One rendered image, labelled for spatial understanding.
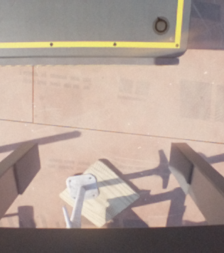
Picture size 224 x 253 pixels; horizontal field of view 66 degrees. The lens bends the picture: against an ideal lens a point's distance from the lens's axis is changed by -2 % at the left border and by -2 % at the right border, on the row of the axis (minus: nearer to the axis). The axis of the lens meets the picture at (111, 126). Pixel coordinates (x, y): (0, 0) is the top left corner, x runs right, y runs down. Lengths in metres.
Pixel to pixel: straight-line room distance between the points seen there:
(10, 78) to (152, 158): 0.77
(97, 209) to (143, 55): 0.82
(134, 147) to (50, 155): 0.42
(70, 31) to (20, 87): 0.47
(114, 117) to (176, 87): 0.31
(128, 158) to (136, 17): 0.63
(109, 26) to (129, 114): 0.44
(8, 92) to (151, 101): 0.65
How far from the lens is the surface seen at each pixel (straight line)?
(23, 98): 0.90
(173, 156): 0.16
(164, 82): 0.84
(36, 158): 0.17
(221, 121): 1.00
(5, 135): 0.99
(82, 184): 0.96
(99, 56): 0.49
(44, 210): 1.14
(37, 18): 0.53
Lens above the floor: 0.80
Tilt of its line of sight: 74 degrees down
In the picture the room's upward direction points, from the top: 177 degrees clockwise
